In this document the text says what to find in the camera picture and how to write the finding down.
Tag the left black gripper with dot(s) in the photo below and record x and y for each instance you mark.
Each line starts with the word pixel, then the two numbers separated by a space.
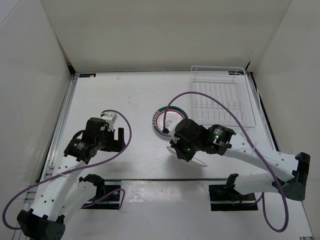
pixel 115 145

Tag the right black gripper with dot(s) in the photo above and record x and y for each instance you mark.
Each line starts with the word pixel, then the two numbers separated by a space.
pixel 181 154

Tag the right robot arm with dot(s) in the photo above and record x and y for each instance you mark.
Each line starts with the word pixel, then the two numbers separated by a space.
pixel 283 171

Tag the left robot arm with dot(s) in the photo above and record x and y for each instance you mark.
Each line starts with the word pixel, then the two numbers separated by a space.
pixel 67 192

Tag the blue table sticker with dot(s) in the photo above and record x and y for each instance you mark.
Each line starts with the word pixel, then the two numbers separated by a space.
pixel 87 75

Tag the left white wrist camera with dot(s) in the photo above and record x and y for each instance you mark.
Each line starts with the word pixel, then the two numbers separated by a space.
pixel 110 118

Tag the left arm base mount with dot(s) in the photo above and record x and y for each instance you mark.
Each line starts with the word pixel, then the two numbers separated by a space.
pixel 111 197

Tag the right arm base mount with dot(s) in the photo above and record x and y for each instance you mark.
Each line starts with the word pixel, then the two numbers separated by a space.
pixel 229 200

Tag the white wire dish rack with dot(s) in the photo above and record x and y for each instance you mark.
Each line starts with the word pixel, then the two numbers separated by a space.
pixel 229 86

